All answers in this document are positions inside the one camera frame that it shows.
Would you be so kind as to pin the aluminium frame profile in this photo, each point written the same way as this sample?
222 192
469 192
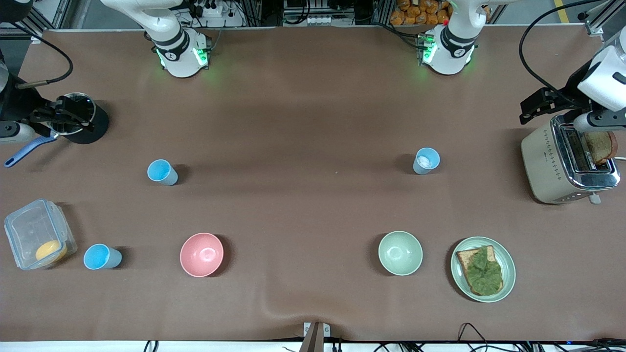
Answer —
594 27

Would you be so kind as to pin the white power strip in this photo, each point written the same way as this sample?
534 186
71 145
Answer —
212 10

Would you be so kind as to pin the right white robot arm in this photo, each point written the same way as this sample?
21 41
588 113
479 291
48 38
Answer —
178 56

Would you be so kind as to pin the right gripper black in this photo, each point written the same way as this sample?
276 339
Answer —
18 105

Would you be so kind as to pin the blue cup with white lump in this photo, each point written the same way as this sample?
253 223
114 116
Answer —
425 161

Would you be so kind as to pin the pink bowl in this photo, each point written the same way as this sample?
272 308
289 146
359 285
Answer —
201 254

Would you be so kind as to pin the beige steel toaster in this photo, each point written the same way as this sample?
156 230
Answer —
543 166

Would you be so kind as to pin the bag of orange buns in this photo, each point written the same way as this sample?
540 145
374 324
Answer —
415 12

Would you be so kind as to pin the brown toast slice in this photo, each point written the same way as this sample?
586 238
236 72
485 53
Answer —
600 146

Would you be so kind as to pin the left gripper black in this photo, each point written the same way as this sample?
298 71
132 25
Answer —
570 91

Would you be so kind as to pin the green lettuce leaf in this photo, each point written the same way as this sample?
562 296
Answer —
484 274

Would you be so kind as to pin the bread slice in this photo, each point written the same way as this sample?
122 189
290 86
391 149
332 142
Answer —
463 259

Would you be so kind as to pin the brown table cover mat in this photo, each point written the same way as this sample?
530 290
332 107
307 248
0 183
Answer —
313 122

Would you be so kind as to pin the plain blue cup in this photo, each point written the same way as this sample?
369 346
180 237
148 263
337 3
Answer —
160 172
98 257

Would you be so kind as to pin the white fluffy lump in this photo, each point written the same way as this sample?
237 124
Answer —
424 161

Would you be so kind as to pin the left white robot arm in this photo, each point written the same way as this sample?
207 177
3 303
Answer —
452 49

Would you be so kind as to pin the clear plastic container blue seal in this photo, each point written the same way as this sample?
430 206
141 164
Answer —
29 230

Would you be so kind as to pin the metal mount bracket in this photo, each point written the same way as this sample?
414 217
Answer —
317 337

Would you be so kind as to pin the green bowl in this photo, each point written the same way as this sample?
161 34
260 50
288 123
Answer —
400 253

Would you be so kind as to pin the green plate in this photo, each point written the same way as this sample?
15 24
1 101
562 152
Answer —
508 271

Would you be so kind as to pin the yellow round food piece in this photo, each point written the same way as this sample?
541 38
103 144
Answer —
51 251

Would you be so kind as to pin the black pot with utensils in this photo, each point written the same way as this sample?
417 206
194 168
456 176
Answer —
98 128

